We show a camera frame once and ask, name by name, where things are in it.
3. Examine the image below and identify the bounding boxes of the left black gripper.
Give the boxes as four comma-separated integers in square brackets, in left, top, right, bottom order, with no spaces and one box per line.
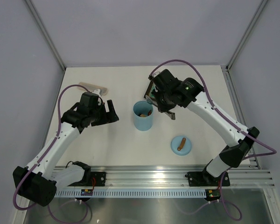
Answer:
[89,100,119,126]

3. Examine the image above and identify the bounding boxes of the metal tongs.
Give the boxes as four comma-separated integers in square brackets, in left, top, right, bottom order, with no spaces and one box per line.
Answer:
[144,95,175,120]

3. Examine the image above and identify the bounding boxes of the light blue cup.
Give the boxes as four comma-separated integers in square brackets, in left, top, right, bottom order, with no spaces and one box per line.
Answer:
[133,100,154,131]

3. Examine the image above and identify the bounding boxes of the brown lid handle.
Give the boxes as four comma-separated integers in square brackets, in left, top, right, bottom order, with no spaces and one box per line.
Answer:
[177,138,187,151]

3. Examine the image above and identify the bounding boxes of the light blue lid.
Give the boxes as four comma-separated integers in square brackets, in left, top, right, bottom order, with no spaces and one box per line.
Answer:
[170,135,192,156]

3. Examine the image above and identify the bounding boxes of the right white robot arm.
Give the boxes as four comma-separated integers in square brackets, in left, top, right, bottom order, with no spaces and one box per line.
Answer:
[148,69,259,186]

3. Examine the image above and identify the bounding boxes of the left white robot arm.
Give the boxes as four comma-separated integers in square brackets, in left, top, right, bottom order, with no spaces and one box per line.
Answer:
[13,91,119,210]

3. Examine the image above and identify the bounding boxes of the dark square teal plate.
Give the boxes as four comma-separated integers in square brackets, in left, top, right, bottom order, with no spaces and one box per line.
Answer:
[144,81,155,99]

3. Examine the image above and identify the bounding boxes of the beige chopstick case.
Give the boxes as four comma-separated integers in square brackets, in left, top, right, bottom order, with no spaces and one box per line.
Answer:
[79,82,108,96]

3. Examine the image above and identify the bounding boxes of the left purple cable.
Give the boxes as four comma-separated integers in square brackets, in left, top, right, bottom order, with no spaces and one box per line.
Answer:
[13,85,94,222]

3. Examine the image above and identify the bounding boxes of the purple cable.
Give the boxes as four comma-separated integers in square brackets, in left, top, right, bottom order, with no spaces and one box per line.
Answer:
[13,85,94,222]
[148,59,278,221]

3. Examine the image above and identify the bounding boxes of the aluminium front rail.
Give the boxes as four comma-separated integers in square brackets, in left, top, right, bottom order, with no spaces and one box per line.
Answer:
[91,165,275,189]

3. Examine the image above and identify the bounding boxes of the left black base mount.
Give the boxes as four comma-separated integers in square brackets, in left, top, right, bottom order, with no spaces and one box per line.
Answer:
[65,161,106,187]

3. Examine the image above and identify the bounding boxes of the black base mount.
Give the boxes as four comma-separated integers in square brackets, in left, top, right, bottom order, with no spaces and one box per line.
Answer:
[184,162,231,189]
[65,161,106,187]

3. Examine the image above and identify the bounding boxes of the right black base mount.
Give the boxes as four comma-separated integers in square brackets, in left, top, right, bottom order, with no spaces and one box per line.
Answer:
[184,162,231,189]

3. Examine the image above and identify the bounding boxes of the white slotted cable duct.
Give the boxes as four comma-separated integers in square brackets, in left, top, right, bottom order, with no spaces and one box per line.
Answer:
[55,189,206,198]

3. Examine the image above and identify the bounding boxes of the left aluminium frame post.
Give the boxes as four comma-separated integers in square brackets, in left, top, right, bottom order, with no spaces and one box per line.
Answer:
[23,0,66,72]

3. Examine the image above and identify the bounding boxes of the aluminium frame post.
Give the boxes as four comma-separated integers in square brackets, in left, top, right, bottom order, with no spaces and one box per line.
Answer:
[23,0,66,72]
[226,0,270,72]

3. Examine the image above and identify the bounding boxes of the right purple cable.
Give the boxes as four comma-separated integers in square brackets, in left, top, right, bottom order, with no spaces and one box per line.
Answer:
[148,59,278,221]

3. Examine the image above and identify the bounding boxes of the right aluminium frame post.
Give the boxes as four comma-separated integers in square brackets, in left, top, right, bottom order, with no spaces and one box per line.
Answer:
[226,0,270,72]

